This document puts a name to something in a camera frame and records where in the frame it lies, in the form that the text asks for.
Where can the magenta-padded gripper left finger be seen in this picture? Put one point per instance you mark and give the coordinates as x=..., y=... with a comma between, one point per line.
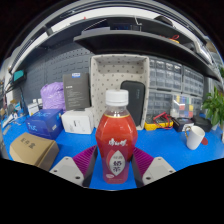
x=78, y=166

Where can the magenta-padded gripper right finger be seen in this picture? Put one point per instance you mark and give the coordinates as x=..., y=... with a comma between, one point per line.
x=151, y=168

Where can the red drink bottle white cap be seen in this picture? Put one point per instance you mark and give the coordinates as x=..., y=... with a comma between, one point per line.
x=116, y=140

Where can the white cardboard box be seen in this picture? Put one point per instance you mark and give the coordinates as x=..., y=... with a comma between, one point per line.
x=77, y=121

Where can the brown cardboard box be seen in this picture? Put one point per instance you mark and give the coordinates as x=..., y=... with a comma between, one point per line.
x=31, y=150

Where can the white cup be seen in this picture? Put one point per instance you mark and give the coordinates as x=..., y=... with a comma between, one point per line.
x=195, y=137

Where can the black box with white label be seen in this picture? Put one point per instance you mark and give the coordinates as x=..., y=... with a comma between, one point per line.
x=181, y=124

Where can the blue cardboard box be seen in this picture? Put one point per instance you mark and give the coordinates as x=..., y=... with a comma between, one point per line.
x=43, y=123

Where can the flat round red coaster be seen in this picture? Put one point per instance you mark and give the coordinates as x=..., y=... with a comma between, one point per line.
x=205, y=141

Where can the grey small-parts drawer cabinet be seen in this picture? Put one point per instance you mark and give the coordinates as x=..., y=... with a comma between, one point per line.
x=159, y=101
x=198, y=106
x=193, y=81
x=166, y=75

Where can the plain black box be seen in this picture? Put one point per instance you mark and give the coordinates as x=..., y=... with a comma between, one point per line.
x=202, y=122

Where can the clear organizer with coloured parts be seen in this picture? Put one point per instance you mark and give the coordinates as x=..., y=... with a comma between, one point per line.
x=182, y=106

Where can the black rectangular case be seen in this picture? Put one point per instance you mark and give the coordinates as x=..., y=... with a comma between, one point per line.
x=135, y=100

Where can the small white card box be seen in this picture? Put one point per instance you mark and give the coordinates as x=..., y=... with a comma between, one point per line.
x=33, y=108

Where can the purple plastic bag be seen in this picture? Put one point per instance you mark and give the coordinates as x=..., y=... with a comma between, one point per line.
x=52, y=96

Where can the dark grey flat box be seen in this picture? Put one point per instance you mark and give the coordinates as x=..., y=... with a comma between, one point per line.
x=76, y=91

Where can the green potted plant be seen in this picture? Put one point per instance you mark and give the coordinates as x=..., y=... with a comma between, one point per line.
x=215, y=108

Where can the black workbench shelf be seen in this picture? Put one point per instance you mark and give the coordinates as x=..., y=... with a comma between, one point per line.
x=133, y=41

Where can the teal wall bin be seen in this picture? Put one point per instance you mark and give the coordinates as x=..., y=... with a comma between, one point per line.
x=19, y=75

